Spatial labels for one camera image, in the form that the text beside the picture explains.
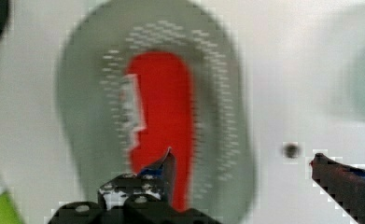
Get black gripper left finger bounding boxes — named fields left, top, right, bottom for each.
left=48, top=150, right=221, bottom=224

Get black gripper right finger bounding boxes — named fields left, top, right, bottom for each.
left=310, top=153, right=365, bottom=224

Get red ketchup bottle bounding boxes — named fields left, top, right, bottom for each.
left=127, top=51, right=194, bottom=211

